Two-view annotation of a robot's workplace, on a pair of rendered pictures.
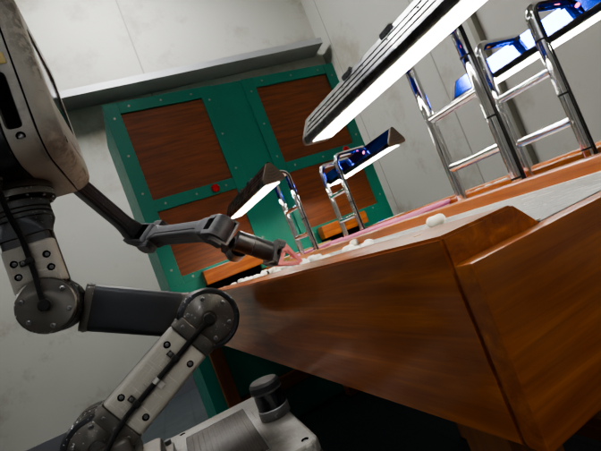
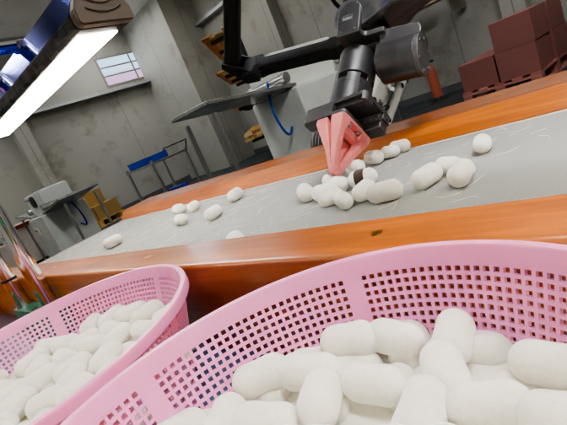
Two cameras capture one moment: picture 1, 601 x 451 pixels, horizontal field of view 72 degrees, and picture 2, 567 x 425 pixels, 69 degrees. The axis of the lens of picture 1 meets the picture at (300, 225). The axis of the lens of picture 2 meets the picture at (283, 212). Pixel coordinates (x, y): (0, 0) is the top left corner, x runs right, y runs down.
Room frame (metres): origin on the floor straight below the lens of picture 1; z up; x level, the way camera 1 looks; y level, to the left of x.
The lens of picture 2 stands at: (1.68, -0.23, 0.86)
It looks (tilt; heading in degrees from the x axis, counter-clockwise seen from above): 14 degrees down; 159
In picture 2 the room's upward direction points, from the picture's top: 23 degrees counter-clockwise
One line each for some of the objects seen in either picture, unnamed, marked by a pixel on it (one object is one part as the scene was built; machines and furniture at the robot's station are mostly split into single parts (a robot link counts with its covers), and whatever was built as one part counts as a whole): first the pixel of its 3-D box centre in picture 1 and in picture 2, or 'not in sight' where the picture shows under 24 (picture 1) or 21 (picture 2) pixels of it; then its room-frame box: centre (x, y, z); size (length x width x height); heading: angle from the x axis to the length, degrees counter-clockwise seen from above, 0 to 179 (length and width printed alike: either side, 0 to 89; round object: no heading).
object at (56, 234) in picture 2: not in sight; (63, 225); (-4.57, -0.81, 0.53); 2.26 x 0.58 x 1.06; 21
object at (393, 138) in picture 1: (356, 160); not in sight; (1.94, -0.36, 1.08); 0.62 x 0.08 x 0.07; 25
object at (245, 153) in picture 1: (249, 175); not in sight; (2.51, 0.18, 1.31); 1.36 x 0.55 x 0.95; 115
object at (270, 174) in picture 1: (248, 194); not in sight; (1.71, 0.15, 1.08); 0.62 x 0.08 x 0.07; 25
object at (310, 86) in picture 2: not in sight; (309, 111); (-2.45, 2.12, 0.68); 3.02 x 0.72 x 1.37; 110
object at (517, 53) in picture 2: not in sight; (513, 50); (-1.83, 4.70, 0.40); 1.40 x 0.96 x 0.80; 112
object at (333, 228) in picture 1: (342, 225); not in sight; (2.36, -0.23, 0.83); 0.30 x 0.06 x 0.07; 115
